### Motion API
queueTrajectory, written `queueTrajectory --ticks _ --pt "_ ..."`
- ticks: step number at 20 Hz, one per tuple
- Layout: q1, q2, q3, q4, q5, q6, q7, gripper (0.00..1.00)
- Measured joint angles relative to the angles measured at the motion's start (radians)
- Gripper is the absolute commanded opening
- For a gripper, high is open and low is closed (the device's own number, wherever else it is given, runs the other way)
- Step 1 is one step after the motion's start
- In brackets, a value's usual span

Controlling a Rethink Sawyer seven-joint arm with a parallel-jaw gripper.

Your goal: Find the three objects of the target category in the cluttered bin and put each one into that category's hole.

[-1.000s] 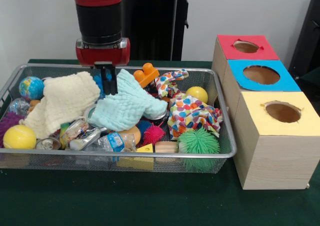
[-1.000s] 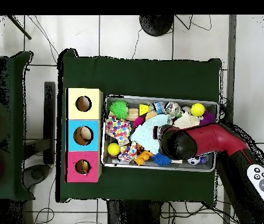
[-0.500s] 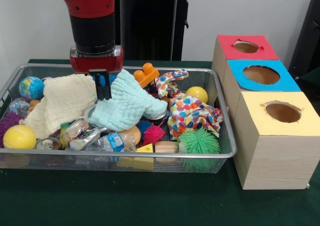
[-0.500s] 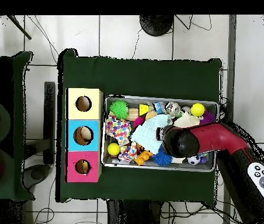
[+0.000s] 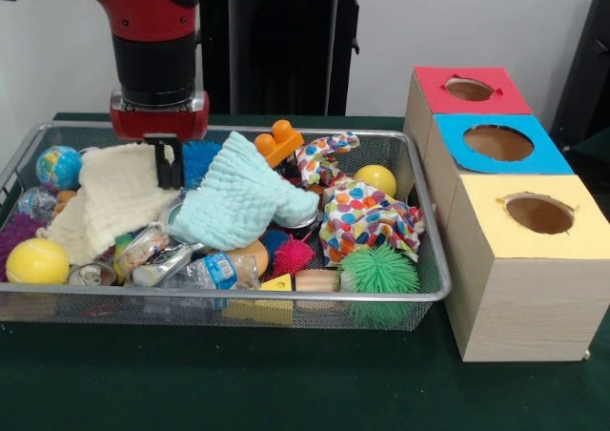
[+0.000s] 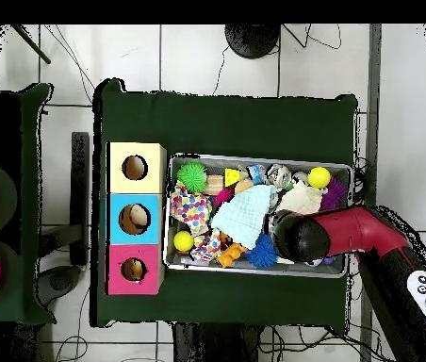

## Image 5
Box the orange toy block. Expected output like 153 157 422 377
254 119 304 168

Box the wooden box with three holes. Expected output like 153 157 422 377
403 66 610 362

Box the green spiky ball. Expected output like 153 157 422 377
337 247 420 298

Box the cream waffle cloth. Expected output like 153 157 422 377
48 142 182 265

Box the blue globe ball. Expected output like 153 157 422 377
35 146 85 194

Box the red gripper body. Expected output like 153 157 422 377
108 110 211 146

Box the white colourful print cloth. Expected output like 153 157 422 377
286 133 361 189

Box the dark green tablecloth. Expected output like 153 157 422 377
0 112 610 431

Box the polka dot cloth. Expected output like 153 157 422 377
319 178 427 267

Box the small yellow ball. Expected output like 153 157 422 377
355 166 397 200

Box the large yellow ball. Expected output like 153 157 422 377
5 237 70 285

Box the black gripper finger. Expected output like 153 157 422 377
172 138 185 191
154 137 173 191

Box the black panel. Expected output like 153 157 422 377
553 0 610 155

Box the blue spiky ball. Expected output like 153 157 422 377
182 140 222 186

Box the light teal waffle cloth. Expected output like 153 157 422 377
172 131 320 251

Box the clear wire mesh bin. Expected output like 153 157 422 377
0 121 452 332

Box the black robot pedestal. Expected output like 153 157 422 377
195 0 382 117

